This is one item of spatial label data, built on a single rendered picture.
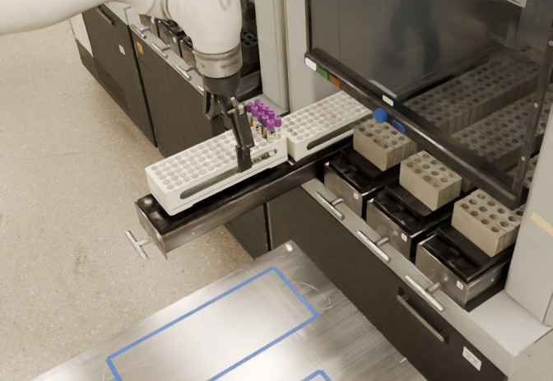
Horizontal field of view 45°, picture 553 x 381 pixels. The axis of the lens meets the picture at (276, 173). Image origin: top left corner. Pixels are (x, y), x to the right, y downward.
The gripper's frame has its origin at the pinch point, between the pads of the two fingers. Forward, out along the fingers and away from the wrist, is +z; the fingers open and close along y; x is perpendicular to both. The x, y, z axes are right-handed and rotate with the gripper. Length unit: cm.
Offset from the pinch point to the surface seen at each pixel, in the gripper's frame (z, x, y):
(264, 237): 59, 19, -23
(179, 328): 6.9, -29.3, 29.8
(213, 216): 9.3, -9.5, 6.6
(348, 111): 3.2, 30.9, 1.6
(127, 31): 25, 19, -109
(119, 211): 89, -6, -94
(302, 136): 2.2, 16.2, 3.5
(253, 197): 9.8, 0.6, 6.6
